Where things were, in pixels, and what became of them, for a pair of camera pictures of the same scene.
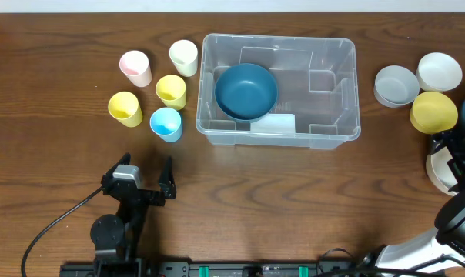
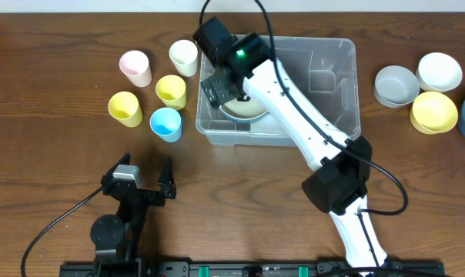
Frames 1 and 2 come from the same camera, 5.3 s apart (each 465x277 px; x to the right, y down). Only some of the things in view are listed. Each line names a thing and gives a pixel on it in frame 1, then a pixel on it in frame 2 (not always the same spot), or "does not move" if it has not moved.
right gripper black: x=459 y=152 -> x=215 y=89
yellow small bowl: x=433 y=112 does not move
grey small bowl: x=396 y=86 does not move
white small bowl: x=438 y=72 does not move
